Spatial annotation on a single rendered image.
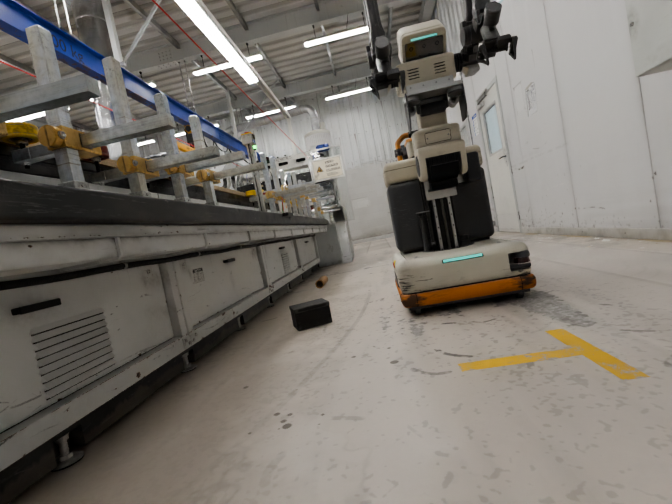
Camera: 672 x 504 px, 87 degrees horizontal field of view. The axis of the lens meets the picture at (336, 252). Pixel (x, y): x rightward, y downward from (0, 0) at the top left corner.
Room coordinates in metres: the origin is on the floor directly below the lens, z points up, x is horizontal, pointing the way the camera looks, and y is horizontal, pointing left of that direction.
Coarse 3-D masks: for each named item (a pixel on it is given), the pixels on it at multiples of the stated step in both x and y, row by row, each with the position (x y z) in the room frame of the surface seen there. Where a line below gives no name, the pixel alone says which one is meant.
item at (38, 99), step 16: (64, 80) 0.64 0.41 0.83; (80, 80) 0.64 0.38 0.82; (96, 80) 0.66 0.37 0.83; (16, 96) 0.65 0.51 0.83; (32, 96) 0.65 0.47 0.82; (48, 96) 0.65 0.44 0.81; (64, 96) 0.64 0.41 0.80; (80, 96) 0.65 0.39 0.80; (96, 96) 0.66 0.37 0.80; (0, 112) 0.66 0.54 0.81; (16, 112) 0.66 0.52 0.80; (32, 112) 0.67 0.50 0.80
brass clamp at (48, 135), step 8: (40, 128) 0.85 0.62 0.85; (48, 128) 0.85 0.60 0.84; (56, 128) 0.85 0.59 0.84; (64, 128) 0.87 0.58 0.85; (40, 136) 0.85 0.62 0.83; (48, 136) 0.85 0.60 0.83; (56, 136) 0.85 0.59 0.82; (64, 136) 0.86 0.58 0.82; (72, 136) 0.89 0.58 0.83; (48, 144) 0.85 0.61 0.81; (56, 144) 0.85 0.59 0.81; (64, 144) 0.86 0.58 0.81; (72, 144) 0.88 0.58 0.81; (80, 144) 0.91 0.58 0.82; (80, 152) 0.92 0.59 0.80; (88, 152) 0.94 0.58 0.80; (96, 152) 0.96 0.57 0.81
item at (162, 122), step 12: (144, 120) 0.89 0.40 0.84; (156, 120) 0.89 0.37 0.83; (168, 120) 0.89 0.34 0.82; (96, 132) 0.91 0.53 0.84; (108, 132) 0.90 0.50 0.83; (120, 132) 0.90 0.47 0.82; (132, 132) 0.90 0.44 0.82; (144, 132) 0.90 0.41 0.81; (156, 132) 0.92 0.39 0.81; (84, 144) 0.91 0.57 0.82; (96, 144) 0.92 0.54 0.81; (108, 144) 0.94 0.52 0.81; (12, 156) 0.93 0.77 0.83; (24, 156) 0.93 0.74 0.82; (36, 156) 0.93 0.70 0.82; (48, 156) 0.94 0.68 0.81
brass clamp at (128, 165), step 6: (126, 156) 1.10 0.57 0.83; (132, 156) 1.11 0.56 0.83; (120, 162) 1.10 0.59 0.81; (126, 162) 1.09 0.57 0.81; (132, 162) 1.10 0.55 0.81; (138, 162) 1.12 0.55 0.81; (144, 162) 1.16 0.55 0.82; (120, 168) 1.10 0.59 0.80; (126, 168) 1.09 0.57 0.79; (132, 168) 1.10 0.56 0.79; (138, 168) 1.12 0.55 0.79; (144, 168) 1.15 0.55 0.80; (126, 174) 1.12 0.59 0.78; (144, 174) 1.16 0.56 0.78; (150, 174) 1.18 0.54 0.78; (156, 174) 1.21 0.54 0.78
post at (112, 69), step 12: (108, 60) 1.12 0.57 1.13; (108, 72) 1.12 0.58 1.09; (120, 72) 1.15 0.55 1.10; (108, 84) 1.12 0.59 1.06; (120, 84) 1.13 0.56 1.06; (120, 96) 1.12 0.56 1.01; (120, 108) 1.12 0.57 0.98; (120, 120) 1.12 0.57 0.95; (132, 120) 1.15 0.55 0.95; (120, 144) 1.12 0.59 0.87; (132, 144) 1.13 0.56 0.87; (132, 180) 1.12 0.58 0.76; (144, 180) 1.15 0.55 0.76
